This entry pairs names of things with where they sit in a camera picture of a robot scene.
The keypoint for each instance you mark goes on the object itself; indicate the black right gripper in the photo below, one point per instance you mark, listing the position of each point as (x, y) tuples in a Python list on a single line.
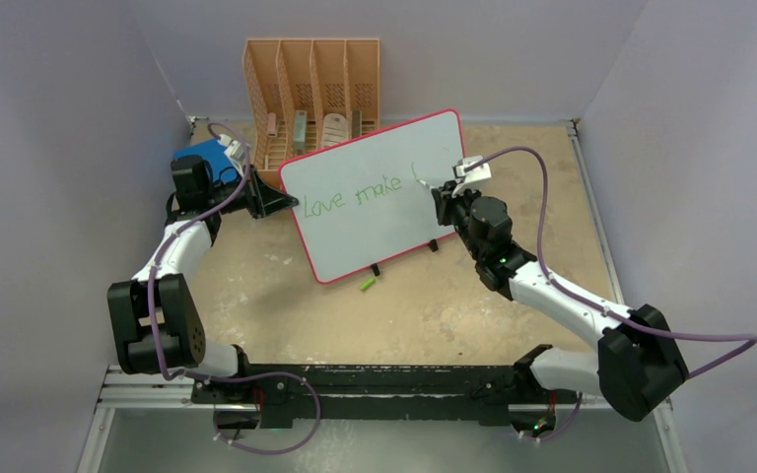
[(446, 200)]

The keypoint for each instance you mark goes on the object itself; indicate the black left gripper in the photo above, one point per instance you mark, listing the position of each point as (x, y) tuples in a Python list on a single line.
[(261, 199)]

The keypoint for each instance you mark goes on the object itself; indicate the green whiteboard marker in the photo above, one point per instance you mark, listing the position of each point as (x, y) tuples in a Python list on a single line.
[(426, 185)]

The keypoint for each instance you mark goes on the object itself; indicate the green marker cap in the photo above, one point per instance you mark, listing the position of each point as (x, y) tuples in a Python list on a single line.
[(366, 285)]

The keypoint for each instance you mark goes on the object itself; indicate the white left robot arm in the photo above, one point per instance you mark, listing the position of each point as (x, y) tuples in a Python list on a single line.
[(155, 324)]

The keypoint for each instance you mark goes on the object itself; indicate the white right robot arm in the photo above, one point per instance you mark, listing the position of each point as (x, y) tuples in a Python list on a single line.
[(633, 366)]

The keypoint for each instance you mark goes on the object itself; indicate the pink-framed whiteboard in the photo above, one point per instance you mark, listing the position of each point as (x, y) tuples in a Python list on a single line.
[(359, 201)]

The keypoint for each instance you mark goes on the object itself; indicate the orange plastic file organizer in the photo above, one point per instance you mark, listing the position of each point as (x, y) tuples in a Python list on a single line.
[(294, 84)]

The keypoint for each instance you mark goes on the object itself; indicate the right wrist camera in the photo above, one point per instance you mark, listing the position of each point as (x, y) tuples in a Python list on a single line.
[(470, 173)]

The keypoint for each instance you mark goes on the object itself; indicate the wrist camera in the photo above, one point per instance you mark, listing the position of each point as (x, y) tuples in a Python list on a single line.
[(233, 150), (470, 173)]

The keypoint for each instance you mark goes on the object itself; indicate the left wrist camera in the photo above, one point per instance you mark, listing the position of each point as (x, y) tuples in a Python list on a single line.
[(233, 150)]

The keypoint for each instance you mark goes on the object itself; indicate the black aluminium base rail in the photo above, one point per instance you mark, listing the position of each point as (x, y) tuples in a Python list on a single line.
[(490, 396)]

